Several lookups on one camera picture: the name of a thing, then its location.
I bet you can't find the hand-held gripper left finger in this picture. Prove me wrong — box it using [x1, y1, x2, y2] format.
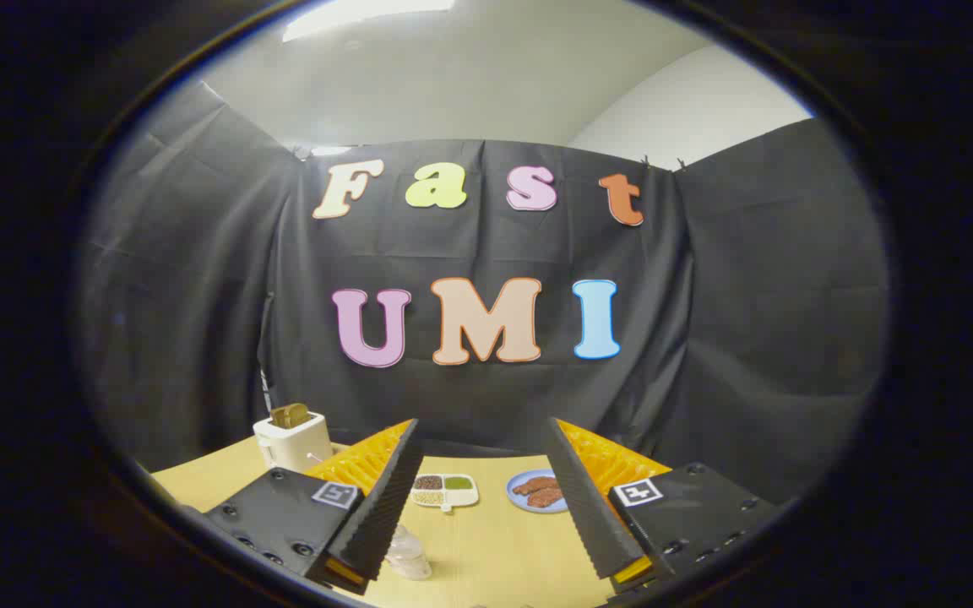
[199, 418, 425, 597]

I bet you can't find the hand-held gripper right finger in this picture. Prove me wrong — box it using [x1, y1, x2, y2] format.
[542, 416, 783, 602]

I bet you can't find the clear plastic juice bottle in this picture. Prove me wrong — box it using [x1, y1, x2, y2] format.
[385, 524, 433, 582]

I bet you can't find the white divided dish of grains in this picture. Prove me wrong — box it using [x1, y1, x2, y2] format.
[410, 473, 481, 513]

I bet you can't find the small blue plate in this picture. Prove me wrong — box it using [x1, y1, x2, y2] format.
[506, 470, 570, 514]

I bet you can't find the light wooden table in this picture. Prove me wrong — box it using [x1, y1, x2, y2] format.
[151, 435, 675, 608]

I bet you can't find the white toaster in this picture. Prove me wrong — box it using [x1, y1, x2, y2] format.
[253, 411, 334, 474]

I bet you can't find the black backdrop cloth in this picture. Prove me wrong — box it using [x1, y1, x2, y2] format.
[77, 80, 891, 508]

